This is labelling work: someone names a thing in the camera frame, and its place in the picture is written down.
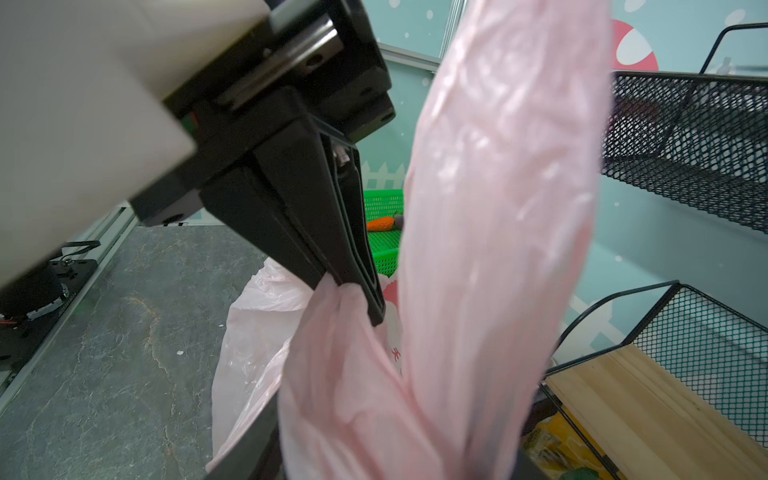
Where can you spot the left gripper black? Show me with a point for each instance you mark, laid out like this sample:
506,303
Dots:
297,193

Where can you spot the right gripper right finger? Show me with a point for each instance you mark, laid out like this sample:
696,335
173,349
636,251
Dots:
526,469

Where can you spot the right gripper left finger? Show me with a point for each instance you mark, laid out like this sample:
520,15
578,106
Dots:
257,455

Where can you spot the pink plastic grocery bag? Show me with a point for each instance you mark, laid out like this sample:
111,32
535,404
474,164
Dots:
500,201

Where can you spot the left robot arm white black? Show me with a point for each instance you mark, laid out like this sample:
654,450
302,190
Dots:
83,127

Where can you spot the orange yellow candy bag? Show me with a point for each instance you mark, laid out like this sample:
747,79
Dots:
556,448

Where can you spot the green plastic basket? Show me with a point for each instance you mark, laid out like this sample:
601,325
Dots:
384,244

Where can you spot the black wire shelf rack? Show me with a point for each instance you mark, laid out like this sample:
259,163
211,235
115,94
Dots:
682,396

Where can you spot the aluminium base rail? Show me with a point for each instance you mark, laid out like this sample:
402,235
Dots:
36,306

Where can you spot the black mesh wall basket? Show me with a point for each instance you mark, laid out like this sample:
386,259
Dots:
697,139

